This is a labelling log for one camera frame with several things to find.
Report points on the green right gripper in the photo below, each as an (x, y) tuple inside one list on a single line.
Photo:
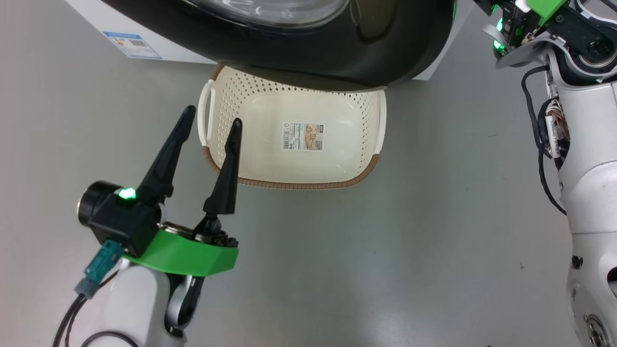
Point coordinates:
[(547, 8)]

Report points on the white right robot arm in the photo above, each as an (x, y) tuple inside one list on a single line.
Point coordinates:
[(590, 144)]

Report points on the white washing machine body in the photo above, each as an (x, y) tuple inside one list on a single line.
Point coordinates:
[(164, 33)]

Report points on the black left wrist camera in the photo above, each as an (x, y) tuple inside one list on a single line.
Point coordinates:
[(120, 221)]

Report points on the black washing machine door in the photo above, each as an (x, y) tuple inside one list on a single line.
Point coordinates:
[(337, 48)]

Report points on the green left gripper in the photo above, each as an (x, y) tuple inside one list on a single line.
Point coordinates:
[(193, 258)]

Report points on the cream perforated laundry basket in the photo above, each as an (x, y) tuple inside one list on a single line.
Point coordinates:
[(270, 159)]

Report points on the blue energy label sticker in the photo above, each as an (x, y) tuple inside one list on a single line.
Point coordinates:
[(132, 45)]

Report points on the basket product label sticker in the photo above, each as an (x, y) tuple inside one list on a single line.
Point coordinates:
[(302, 136)]

